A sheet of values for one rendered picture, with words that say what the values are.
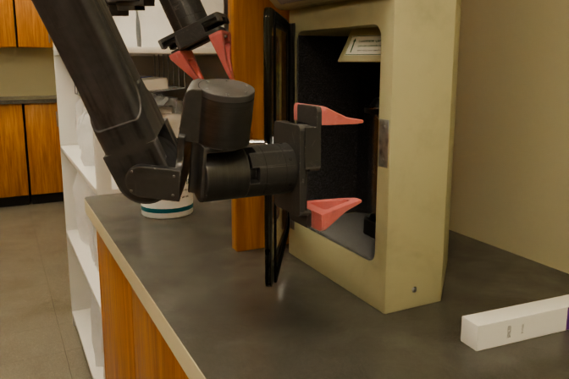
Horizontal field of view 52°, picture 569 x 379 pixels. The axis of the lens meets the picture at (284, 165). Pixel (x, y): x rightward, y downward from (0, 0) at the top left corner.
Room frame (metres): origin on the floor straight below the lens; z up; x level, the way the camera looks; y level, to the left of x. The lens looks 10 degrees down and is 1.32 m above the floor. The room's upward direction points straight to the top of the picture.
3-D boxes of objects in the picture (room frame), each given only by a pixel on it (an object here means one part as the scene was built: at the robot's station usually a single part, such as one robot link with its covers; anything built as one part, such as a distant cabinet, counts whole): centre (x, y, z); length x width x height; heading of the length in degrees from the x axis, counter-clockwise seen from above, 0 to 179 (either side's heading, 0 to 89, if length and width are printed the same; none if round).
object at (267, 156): (0.64, 0.01, 1.20); 0.07 x 0.07 x 0.10; 27
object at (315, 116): (0.67, -0.05, 1.23); 0.09 x 0.07 x 0.07; 117
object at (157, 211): (1.42, 0.30, 1.01); 0.13 x 0.13 x 0.15
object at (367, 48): (0.99, -0.18, 1.34); 0.18 x 0.18 x 0.05
